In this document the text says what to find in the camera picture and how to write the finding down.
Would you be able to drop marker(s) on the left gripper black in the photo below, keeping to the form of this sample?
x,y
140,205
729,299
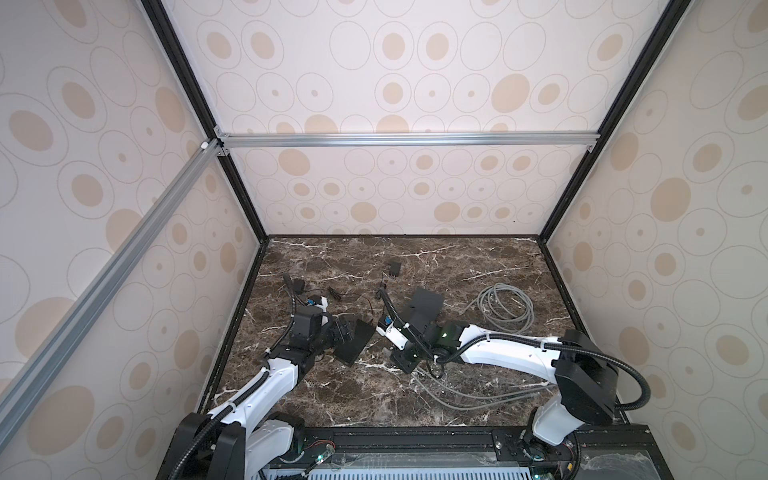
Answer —
x,y
330,326

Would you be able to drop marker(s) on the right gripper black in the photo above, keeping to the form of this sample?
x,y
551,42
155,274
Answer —
x,y
397,360

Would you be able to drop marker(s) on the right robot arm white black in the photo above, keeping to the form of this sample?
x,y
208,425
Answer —
x,y
591,385

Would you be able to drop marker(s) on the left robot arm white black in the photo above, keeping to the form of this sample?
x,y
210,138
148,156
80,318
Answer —
x,y
237,439

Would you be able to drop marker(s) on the small circuit board with LEDs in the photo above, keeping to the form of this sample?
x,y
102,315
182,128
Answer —
x,y
328,451

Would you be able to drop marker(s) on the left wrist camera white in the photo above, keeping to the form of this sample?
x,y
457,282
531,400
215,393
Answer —
x,y
318,301

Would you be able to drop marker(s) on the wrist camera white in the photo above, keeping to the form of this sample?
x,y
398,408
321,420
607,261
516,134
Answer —
x,y
318,301
394,335

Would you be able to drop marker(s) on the square dark grey switch box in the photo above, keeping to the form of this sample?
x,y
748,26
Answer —
x,y
423,308

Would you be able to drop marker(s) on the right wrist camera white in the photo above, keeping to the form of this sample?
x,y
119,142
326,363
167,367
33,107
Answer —
x,y
394,335

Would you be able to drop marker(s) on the horizontal aluminium rail back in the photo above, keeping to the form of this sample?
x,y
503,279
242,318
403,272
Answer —
x,y
425,139

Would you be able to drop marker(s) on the diagonal aluminium rail left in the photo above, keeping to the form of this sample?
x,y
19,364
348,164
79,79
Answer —
x,y
49,359

